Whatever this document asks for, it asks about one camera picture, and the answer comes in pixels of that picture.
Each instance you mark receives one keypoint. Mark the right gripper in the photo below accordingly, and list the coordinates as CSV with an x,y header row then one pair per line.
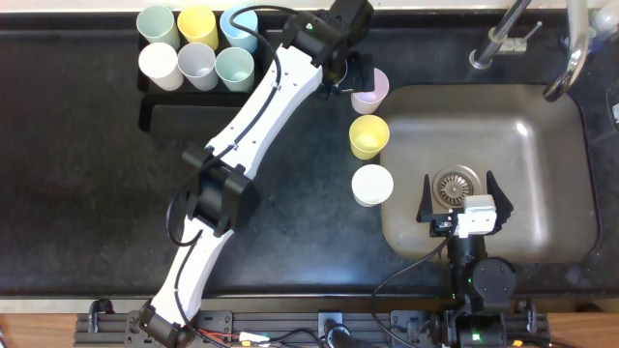
x,y
442,226

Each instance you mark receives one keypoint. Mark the yellow cup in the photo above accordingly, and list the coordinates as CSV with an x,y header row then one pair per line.
x,y
368,135
196,23

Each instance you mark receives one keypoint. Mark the pink cup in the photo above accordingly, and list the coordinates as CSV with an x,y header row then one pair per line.
x,y
370,101

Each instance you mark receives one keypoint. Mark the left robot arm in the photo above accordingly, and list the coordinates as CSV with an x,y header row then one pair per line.
x,y
271,111

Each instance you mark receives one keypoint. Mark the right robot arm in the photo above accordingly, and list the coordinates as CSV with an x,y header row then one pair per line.
x,y
493,282

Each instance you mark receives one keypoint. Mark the steel sink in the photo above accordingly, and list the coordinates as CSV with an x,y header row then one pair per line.
x,y
532,159

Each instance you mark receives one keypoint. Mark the white cup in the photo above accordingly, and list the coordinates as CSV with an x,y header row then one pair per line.
x,y
371,183
157,63

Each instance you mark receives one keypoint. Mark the steel tap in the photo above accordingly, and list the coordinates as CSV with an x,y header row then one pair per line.
x,y
575,53

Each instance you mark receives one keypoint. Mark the blue soap bottle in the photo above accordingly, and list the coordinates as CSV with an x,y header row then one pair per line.
x,y
607,21

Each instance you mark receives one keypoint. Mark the green cup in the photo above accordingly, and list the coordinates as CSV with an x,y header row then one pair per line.
x,y
156,23
234,67

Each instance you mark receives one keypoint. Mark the blue cup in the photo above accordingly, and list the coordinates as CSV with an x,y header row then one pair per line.
x,y
244,36

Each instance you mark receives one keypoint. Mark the black tray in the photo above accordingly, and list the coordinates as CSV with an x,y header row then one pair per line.
x,y
193,113

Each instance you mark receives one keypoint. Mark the grey cup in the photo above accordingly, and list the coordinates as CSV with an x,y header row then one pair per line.
x,y
196,63

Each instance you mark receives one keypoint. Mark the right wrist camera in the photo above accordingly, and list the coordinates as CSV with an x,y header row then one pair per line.
x,y
479,215

